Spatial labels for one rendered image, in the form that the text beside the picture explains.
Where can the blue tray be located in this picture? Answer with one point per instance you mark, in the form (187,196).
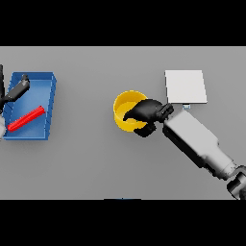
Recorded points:
(31,96)

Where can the red beaker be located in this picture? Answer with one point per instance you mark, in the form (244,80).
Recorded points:
(26,119)

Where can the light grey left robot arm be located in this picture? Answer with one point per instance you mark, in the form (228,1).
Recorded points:
(1,127)

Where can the yellow bowl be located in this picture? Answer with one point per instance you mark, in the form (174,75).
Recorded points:
(123,109)

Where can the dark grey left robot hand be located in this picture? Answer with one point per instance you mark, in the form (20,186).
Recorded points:
(15,91)

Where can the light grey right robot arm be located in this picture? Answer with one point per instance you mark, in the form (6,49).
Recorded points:
(195,141)

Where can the pale square measuring scale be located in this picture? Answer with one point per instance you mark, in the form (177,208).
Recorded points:
(185,86)

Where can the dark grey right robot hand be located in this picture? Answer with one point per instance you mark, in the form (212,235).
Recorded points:
(146,110)

